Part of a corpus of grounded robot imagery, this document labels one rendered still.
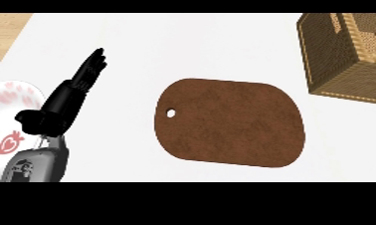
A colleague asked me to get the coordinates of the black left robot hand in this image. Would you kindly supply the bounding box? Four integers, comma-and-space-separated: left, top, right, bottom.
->
15, 47, 109, 138

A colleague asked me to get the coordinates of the brown wooden cutting board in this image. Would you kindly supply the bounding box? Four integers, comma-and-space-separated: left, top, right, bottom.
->
154, 78, 307, 169

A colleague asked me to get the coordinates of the brown wicker basket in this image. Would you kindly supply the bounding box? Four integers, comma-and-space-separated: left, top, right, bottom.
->
295, 13, 376, 105

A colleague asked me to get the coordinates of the white plate with pink prints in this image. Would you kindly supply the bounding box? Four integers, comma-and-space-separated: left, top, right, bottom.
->
0, 81, 49, 170

